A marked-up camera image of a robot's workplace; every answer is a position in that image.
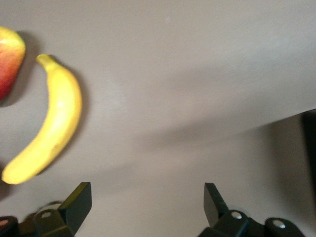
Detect red yellow mango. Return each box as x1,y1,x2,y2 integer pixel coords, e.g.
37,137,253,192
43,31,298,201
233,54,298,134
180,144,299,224
0,26,27,102

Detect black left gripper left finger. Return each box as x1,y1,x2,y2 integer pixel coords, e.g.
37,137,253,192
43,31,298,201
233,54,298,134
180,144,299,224
34,182,92,237

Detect black plastic box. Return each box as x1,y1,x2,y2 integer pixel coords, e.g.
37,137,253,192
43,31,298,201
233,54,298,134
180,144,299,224
301,108,316,200

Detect yellow banana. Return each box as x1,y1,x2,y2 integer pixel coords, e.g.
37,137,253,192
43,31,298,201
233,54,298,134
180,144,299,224
1,54,83,185

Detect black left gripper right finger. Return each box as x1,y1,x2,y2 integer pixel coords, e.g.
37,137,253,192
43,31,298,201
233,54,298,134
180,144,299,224
197,182,250,237

